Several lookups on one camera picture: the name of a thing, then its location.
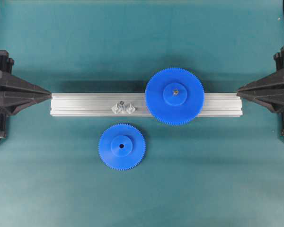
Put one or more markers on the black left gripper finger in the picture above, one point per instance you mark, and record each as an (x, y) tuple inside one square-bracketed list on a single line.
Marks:
[(12, 104), (12, 83)]

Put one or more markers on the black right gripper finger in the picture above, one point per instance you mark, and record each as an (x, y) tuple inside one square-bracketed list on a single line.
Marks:
[(274, 104), (272, 84)]

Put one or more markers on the small blue gear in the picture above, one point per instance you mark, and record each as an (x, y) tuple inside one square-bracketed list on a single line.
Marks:
[(122, 147)]

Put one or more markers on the large blue gear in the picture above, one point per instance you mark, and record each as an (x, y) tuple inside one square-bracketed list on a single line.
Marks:
[(170, 109)]

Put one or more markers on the aluminium extrusion rail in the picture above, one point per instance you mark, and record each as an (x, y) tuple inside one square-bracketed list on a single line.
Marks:
[(99, 104)]

